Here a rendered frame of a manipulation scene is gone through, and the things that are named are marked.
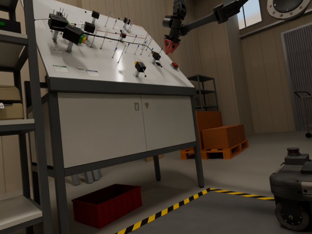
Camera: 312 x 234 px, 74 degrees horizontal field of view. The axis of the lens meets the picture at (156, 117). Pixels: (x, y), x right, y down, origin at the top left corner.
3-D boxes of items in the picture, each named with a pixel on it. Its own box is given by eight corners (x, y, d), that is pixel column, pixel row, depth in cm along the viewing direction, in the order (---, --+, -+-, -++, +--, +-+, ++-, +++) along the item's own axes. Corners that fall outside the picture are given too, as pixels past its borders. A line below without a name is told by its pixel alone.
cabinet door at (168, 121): (196, 140, 179) (191, 95, 181) (147, 151, 142) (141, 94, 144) (194, 141, 180) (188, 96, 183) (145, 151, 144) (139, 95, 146)
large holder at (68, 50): (49, 39, 127) (54, 16, 119) (77, 52, 132) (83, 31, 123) (44, 42, 122) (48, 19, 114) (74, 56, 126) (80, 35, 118)
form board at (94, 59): (48, 79, 104) (48, 76, 103) (16, -9, 154) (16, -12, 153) (193, 88, 183) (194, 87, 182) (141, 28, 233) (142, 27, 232)
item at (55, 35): (29, 32, 122) (32, 8, 114) (60, 38, 133) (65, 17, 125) (31, 38, 118) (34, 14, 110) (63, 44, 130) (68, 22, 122)
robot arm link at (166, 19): (178, 6, 125) (186, 11, 132) (164, 5, 132) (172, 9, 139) (172, 27, 129) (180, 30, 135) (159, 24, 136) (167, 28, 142)
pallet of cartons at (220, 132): (254, 146, 384) (248, 107, 389) (228, 159, 288) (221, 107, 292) (209, 148, 443) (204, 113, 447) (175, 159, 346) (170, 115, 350)
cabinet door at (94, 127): (146, 151, 142) (140, 94, 144) (64, 168, 106) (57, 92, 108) (145, 151, 144) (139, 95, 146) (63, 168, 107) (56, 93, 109)
